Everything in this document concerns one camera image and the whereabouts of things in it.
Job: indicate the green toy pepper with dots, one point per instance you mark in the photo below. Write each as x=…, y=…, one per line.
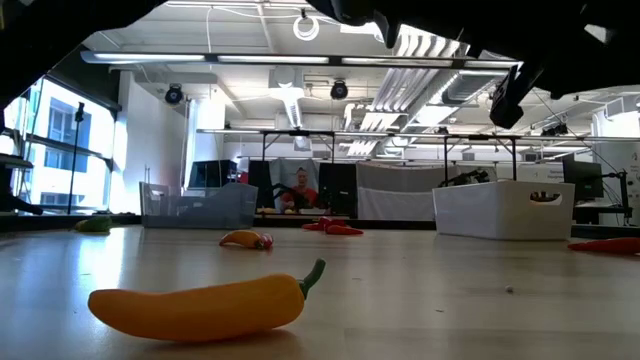
x=97, y=224

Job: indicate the grey translucent plastic basket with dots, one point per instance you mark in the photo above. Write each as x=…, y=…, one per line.
x=200, y=210

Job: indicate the black tripod stand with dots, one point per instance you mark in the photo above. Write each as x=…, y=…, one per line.
x=79, y=112

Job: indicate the black ceiling-mounted camera rig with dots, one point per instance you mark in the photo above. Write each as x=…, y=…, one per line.
x=555, y=130

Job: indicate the person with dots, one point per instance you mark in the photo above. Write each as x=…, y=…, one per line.
x=301, y=192

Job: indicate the small red toy chili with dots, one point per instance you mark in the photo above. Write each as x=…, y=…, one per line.
x=266, y=241

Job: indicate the white cloth partition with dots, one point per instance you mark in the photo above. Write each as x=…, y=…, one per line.
x=395, y=192

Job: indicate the grey backdrop cloth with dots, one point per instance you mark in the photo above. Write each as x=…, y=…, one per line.
x=282, y=170

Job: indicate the round black ceiling camera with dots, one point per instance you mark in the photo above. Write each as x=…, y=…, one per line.
x=339, y=90
x=173, y=94

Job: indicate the white plastic basket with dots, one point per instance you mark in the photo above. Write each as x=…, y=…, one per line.
x=500, y=210

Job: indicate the yellow-orange toy chili pepper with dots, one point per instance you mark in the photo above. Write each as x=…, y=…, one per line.
x=240, y=238

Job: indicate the black metal table frame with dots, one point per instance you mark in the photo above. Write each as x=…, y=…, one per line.
x=50, y=222

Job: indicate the silver ventilation duct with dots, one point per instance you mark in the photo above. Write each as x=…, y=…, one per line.
x=470, y=87

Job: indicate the black desk monitor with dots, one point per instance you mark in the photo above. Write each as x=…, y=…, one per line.
x=582, y=179

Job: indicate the black background monitor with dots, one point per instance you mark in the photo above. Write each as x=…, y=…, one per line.
x=212, y=173

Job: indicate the long ceiling light bar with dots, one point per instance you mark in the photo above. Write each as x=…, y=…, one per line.
x=270, y=59

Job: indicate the black background robot arm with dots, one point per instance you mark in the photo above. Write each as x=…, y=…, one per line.
x=285, y=191
x=465, y=176

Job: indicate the orange chili with green stem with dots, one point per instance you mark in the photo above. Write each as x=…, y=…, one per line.
x=200, y=310

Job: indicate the black standing panel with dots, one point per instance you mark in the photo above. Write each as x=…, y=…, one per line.
x=261, y=180
x=337, y=189

